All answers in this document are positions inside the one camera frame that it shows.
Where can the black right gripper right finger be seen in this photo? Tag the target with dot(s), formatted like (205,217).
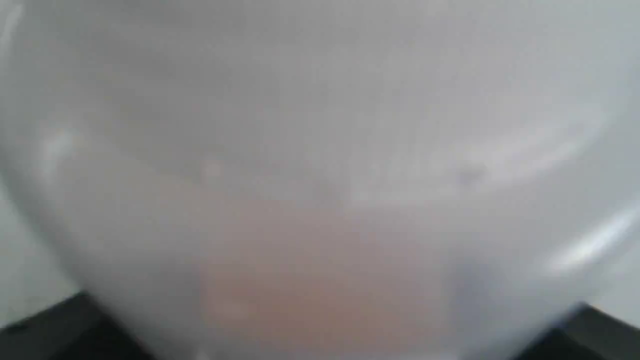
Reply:
(585,333)

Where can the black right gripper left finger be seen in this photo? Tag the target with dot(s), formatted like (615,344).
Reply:
(73,329)

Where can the translucent squeeze bottle amber liquid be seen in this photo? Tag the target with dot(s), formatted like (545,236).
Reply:
(327,179)

